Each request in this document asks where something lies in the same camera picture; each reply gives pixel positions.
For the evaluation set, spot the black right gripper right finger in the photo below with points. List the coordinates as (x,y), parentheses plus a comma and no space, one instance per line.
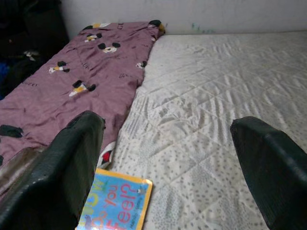
(275,172)

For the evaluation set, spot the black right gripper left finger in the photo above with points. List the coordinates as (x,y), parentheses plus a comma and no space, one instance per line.
(55,172)

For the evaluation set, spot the colourful children's book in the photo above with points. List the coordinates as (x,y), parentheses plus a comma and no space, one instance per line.
(120,203)

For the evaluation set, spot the pink cartoon print blanket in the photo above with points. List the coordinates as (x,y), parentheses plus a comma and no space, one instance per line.
(96,95)

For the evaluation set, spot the white quilted mattress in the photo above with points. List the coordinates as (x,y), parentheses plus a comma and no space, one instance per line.
(216,83)

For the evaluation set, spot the black clothes heap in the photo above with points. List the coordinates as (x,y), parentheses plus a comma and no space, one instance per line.
(31,36)

